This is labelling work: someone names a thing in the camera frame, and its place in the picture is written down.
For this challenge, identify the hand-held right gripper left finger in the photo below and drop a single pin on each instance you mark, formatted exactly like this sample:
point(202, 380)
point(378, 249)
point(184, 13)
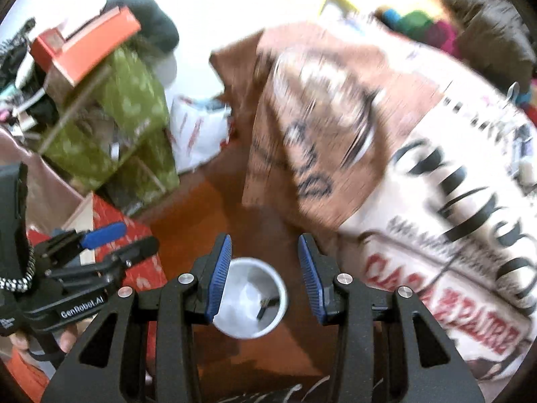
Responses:
point(220, 277)

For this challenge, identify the white plastic bag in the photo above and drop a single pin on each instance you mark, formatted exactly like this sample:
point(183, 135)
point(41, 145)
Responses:
point(197, 130)

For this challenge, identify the green patterned bag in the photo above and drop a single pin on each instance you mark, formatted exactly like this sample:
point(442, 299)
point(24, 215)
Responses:
point(134, 100)

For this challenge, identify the small dark scrap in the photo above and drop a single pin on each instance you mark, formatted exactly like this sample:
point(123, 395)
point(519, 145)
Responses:
point(266, 304)

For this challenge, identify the yellow curved tube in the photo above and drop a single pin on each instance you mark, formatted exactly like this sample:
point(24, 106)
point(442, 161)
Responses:
point(337, 0)

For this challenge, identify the white round bin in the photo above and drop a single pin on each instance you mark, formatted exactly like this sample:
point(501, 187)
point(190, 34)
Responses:
point(247, 327)

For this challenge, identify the orange cardboard box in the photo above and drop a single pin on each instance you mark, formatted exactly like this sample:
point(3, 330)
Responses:
point(92, 42)

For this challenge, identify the colourful patchwork blanket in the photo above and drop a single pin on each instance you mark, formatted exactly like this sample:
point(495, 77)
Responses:
point(419, 25)

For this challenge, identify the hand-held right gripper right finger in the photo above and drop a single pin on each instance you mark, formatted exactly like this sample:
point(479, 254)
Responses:
point(309, 277)

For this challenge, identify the dark grey cloth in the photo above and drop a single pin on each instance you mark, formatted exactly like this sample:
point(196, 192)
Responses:
point(155, 25)

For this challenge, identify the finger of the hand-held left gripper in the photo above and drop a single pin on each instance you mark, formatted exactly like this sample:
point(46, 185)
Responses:
point(134, 249)
point(103, 233)

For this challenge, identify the newspaper print blanket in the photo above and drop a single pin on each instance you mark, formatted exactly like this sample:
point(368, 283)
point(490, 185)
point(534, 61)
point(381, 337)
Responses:
point(377, 134)

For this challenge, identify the red patterned box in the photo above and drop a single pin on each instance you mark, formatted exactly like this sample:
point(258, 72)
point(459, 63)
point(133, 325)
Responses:
point(134, 226)

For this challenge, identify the person's left hand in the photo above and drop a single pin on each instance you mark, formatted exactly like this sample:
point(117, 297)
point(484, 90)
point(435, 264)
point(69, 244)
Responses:
point(67, 340)

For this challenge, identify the brown jacket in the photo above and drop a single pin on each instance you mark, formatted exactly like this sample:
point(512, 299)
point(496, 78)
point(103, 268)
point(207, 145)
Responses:
point(491, 21)

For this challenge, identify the person's left forearm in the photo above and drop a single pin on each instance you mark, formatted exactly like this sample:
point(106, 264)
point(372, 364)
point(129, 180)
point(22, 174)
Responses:
point(25, 375)

